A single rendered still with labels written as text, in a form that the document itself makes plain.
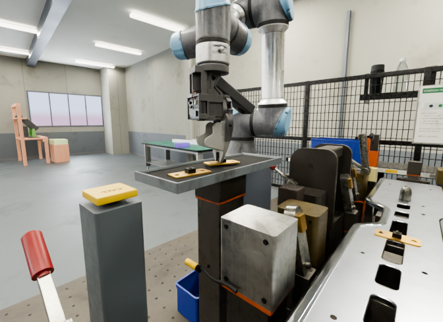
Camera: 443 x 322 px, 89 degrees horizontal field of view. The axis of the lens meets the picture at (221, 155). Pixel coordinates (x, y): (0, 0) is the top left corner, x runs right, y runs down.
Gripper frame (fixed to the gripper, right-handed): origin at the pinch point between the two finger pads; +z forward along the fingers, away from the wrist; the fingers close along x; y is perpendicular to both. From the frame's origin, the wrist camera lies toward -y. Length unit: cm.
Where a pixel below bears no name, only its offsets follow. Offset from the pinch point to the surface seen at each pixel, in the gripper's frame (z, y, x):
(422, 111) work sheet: -13, -128, -11
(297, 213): 8.4, -5.3, 19.5
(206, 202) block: 10.3, 4.8, 1.6
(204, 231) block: 18.0, 5.1, 0.7
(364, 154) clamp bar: 5, -70, -6
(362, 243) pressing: 18.3, -23.9, 21.3
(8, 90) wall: -107, 276, -939
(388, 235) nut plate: 18.0, -32.1, 22.4
